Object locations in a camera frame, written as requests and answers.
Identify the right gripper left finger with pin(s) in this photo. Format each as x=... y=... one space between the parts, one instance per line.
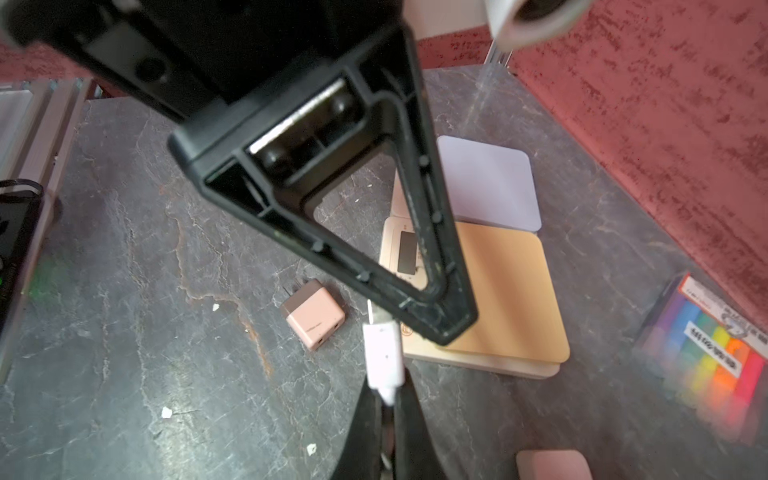
x=360 y=458

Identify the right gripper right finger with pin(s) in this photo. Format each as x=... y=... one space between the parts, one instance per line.
x=414 y=454

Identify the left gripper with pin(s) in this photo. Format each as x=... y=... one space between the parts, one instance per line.
x=178 y=56

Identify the yellow kitchen scale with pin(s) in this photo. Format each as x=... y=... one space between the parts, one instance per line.
x=519 y=330

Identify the lavender kitchen scale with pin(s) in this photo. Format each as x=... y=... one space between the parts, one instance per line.
x=489 y=185

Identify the pink power strip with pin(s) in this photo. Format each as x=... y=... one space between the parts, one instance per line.
x=552 y=465

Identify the pink USB charger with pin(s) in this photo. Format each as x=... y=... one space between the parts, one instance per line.
x=313 y=314

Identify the colourful sticky flags pack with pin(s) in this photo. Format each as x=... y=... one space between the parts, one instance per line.
x=708 y=357

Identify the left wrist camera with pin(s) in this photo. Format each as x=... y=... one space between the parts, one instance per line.
x=513 y=24

